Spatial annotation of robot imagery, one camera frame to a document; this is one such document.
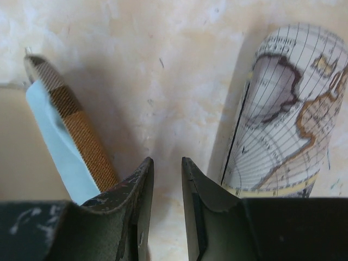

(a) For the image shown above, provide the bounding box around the light blue cloth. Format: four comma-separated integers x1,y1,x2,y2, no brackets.
26,80,101,205

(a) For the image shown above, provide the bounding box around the map print glasses case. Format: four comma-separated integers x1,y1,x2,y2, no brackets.
219,23,347,198

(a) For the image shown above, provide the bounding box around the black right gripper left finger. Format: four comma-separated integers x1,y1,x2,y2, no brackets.
1,158,154,260

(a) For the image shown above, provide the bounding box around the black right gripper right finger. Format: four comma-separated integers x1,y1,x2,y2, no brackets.
182,157,347,260

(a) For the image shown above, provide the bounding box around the plaid brown glasses case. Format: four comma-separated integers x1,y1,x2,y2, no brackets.
0,54,120,202

